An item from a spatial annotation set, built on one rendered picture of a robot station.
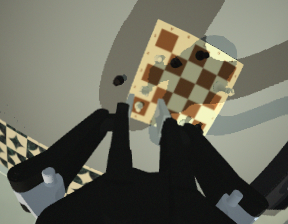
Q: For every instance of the brown and cream chessboard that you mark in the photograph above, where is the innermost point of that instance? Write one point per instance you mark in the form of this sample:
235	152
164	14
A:
187	90

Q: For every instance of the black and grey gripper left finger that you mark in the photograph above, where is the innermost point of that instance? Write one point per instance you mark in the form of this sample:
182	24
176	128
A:
39	181

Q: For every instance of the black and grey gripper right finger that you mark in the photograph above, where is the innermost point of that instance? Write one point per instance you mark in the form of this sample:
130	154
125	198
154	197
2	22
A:
242	203

